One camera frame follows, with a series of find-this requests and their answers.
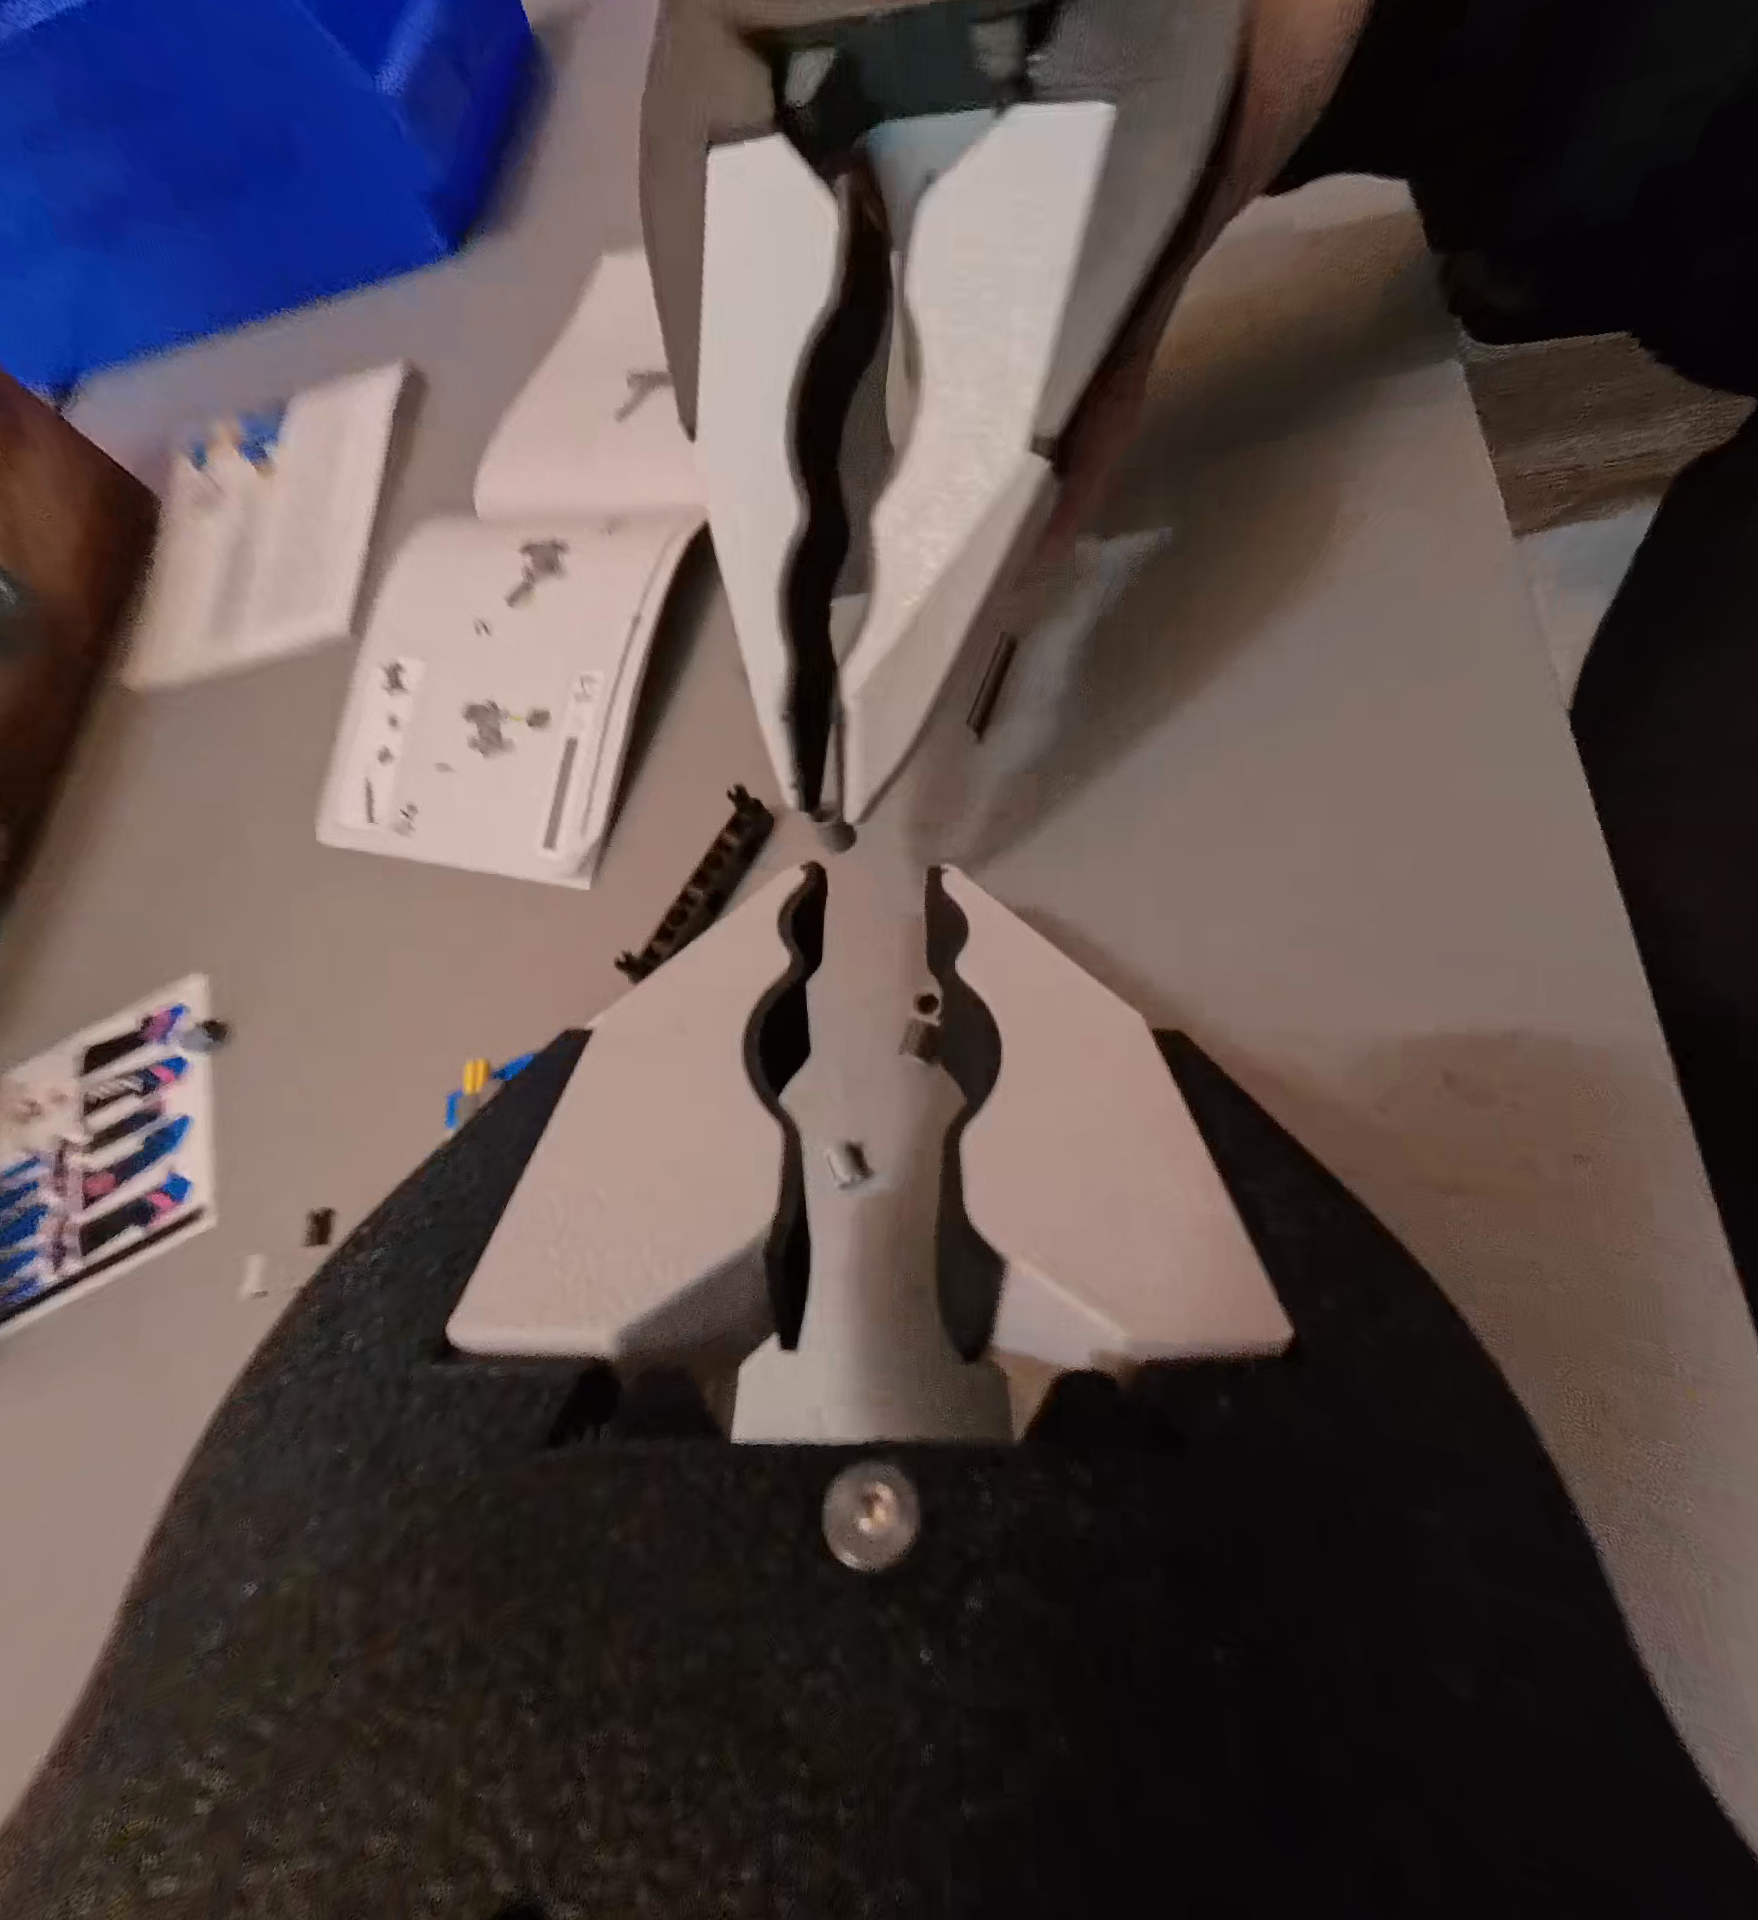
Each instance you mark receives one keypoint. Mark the small white lego piece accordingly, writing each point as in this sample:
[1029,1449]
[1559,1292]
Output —
[260,1274]

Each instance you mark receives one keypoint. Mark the small dark lego pin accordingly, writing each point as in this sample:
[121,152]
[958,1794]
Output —
[204,1031]

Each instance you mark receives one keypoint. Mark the black lego beam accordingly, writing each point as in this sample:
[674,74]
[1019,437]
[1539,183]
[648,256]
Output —
[692,886]

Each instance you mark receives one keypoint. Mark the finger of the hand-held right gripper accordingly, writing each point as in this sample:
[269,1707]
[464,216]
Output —
[1000,299]
[752,448]

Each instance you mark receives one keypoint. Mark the blue plastic bin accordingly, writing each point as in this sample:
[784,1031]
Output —
[190,165]

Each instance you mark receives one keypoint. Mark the person's black clothing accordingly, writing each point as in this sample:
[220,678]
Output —
[1719,900]

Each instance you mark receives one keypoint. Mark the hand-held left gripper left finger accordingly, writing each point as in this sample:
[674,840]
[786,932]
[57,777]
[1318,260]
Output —
[623,1185]

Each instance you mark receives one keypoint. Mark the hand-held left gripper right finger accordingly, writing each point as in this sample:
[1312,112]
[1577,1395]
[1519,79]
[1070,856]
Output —
[1119,1200]

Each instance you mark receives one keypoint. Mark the small light grey lego bush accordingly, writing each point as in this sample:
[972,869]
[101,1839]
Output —
[849,1165]

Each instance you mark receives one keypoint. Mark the open lego instruction booklet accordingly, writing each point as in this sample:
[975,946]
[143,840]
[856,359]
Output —
[506,705]

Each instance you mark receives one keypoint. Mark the black lego set box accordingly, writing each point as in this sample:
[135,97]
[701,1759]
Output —
[8,642]

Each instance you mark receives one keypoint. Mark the lego sticker sheet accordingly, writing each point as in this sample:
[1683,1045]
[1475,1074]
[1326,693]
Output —
[85,1171]

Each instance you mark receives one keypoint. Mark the white paper leaflet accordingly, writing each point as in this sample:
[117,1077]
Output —
[271,524]

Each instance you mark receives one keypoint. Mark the person's right forearm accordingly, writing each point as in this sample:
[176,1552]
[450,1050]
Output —
[1568,152]

